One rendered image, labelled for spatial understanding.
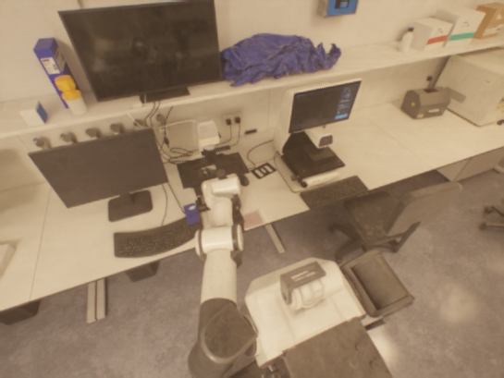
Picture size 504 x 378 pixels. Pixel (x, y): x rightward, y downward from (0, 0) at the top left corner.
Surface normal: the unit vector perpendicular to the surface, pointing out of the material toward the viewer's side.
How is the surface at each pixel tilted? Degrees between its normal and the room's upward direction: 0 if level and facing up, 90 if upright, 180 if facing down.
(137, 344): 0
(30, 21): 90
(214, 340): 21
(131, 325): 0
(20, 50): 90
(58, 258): 0
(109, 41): 86
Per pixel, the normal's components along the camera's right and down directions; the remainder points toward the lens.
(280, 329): 0.06, -0.60
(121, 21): 0.37, 0.63
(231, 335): 0.33, -0.74
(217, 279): -0.13, -0.76
